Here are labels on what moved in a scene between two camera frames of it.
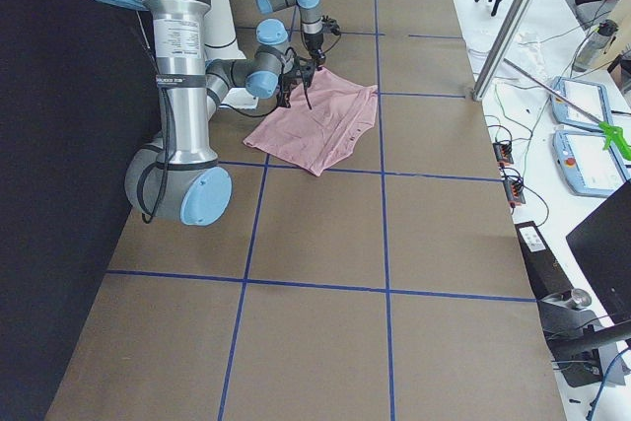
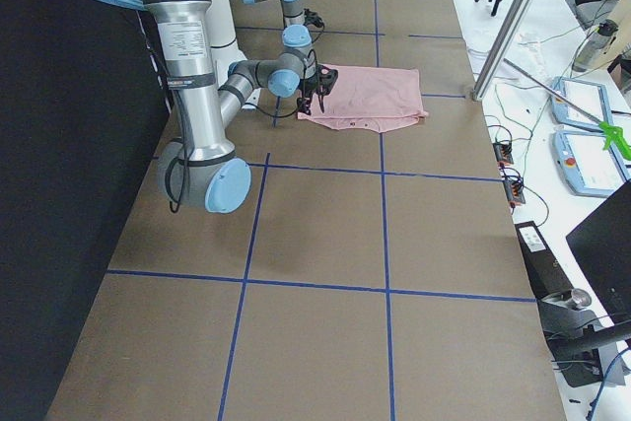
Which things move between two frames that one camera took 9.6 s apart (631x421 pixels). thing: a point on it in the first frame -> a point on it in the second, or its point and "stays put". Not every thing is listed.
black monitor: [601, 244] stays put
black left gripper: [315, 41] -> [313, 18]
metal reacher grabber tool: [614, 135] stays put
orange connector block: [515, 186] stays put
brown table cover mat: [394, 286] stays put
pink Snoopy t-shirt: [308, 138] -> [369, 98]
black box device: [545, 271] stays put
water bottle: [595, 45] stays put
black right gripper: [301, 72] -> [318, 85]
